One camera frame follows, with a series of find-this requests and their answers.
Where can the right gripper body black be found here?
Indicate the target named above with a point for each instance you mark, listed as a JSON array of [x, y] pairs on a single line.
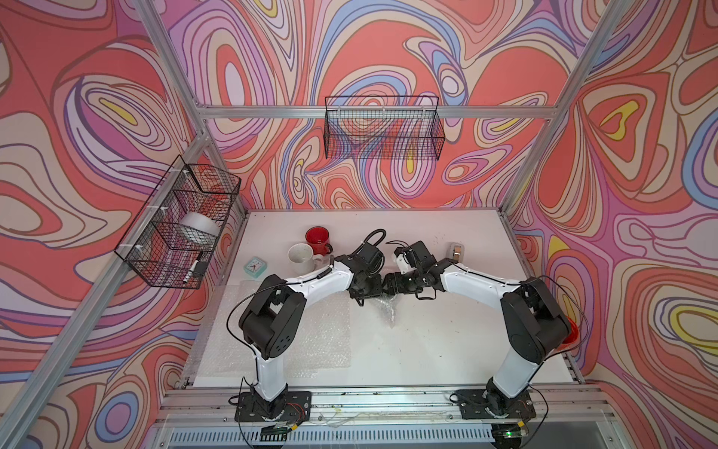
[[407, 282]]

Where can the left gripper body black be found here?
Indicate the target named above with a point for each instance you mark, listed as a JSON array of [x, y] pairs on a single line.
[[372, 287]]

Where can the clear bubble wrap sheet top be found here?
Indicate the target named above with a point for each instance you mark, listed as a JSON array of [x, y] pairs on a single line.
[[387, 307]]

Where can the clear bubble wrap sheet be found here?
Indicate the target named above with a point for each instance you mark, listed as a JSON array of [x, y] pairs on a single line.
[[322, 342], [387, 307]]

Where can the red ceramic mug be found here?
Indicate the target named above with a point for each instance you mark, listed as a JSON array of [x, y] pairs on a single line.
[[318, 237]]

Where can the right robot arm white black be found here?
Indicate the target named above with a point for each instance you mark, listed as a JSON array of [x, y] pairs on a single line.
[[535, 323]]

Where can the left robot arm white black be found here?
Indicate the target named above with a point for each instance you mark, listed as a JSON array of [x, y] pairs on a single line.
[[271, 320]]

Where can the grey tape dispenser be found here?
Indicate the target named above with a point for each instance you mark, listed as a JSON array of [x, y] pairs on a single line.
[[456, 252]]

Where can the white ceramic mug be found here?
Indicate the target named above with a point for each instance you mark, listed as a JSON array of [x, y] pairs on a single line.
[[303, 260]]

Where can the small teal alarm clock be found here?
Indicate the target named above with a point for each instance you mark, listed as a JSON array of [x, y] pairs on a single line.
[[255, 267]]

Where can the white tape roll in basket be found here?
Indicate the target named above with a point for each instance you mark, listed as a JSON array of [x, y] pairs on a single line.
[[198, 228]]

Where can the black wire basket back wall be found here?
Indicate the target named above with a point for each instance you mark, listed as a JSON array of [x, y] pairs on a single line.
[[384, 127]]

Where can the black wire basket wall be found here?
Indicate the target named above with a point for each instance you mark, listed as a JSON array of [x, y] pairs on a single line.
[[384, 127], [154, 249]]

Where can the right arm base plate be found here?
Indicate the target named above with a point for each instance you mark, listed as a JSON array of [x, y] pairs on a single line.
[[482, 404]]

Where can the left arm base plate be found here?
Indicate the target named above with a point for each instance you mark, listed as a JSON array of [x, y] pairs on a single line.
[[291, 407]]

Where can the marker in wire basket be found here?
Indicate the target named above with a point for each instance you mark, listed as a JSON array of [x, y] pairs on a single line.
[[190, 272]]

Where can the black wire basket left wall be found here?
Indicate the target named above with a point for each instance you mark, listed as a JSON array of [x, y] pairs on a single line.
[[154, 249]]

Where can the aluminium front rail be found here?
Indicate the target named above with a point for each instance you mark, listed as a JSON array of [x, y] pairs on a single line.
[[388, 405]]

